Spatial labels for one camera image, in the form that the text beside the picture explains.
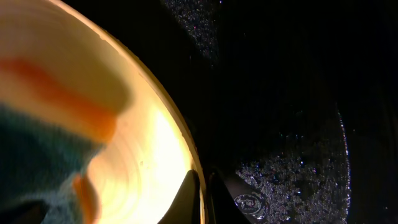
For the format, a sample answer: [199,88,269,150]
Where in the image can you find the yellow plate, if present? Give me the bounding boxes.
[1,0,206,224]

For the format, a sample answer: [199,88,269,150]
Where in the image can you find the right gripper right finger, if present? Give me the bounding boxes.
[207,170,250,224]

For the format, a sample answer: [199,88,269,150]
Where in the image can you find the green yellow sponge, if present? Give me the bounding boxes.
[1,57,130,223]

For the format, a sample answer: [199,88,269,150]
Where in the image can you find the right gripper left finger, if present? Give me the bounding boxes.
[158,170,201,224]

